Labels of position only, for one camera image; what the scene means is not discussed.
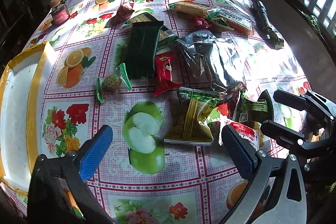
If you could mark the black flashlight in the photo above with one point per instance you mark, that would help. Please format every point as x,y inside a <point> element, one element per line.
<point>262,20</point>

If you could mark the orange cracker pack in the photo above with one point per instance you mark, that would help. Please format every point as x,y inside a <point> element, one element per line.
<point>230,19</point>

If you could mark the green small snack packet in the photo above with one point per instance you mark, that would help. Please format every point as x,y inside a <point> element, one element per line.
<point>247,111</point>

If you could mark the green-ended round candy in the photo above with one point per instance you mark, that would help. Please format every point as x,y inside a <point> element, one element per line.
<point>112,82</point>

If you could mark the silver foil snack bag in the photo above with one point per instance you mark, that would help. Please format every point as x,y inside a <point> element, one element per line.
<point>214,58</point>

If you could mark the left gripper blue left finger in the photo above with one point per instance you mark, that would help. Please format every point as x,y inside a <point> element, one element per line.
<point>92,152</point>

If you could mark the red white snack packet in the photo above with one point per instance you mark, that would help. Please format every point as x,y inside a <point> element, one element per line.
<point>255,137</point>

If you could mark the yellow green snack packet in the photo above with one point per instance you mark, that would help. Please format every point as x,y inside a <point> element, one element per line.
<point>191,128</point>

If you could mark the green cracker pack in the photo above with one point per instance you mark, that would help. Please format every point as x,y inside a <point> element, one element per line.
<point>166,36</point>

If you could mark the dark red foil snack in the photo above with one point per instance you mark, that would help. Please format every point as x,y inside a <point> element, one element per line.
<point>124,12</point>

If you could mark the red small snack packet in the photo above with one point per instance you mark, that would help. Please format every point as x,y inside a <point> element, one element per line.
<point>164,73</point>

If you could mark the floral fruit tablecloth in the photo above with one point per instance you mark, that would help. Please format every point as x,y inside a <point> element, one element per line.
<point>192,184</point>

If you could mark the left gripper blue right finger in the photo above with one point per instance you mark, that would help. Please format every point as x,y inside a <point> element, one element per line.
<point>241,152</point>

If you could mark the red-labelled dark jar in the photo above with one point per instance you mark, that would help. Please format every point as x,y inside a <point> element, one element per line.
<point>59,12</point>

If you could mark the yellow-taped white box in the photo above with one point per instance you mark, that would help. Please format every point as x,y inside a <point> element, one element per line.
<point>22,87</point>

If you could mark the small red candy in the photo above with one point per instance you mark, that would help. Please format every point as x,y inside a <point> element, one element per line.
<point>201,23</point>

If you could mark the dark green snack pack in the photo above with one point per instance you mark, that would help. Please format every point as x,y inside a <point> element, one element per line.
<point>141,49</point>

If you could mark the green wafer pack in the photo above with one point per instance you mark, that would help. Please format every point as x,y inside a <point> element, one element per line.
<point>196,9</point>

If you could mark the green snack by flashlight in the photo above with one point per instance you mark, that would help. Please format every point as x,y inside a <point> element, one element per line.
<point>274,40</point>

